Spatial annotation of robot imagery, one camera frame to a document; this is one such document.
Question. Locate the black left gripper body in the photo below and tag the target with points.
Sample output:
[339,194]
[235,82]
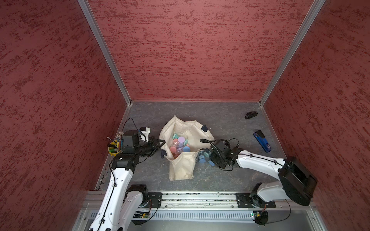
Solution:
[146,148]

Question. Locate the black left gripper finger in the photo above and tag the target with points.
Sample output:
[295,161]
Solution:
[156,146]
[160,139]

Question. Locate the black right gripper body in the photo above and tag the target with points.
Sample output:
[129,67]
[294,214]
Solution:
[218,160]

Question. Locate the purple hourglass front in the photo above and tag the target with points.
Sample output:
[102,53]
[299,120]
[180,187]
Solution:
[181,142]

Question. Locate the cream canvas tote bag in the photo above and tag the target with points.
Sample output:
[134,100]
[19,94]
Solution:
[198,136]

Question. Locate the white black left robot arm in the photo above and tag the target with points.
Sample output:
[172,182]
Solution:
[121,201]

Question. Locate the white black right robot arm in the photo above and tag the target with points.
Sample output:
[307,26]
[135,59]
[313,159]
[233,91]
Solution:
[293,181]

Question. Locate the yellow pencil holder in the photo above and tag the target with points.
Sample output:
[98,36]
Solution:
[115,146]

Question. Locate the blue stapler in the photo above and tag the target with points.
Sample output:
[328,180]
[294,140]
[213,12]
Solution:
[260,137]

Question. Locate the small black device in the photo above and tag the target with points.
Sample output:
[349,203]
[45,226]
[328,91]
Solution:
[251,114]

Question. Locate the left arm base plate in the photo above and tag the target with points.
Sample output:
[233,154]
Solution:
[153,200]

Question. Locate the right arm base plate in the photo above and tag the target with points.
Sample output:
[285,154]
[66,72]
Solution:
[246,200]

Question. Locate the aluminium front rail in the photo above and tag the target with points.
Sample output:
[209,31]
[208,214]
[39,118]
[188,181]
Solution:
[220,201]

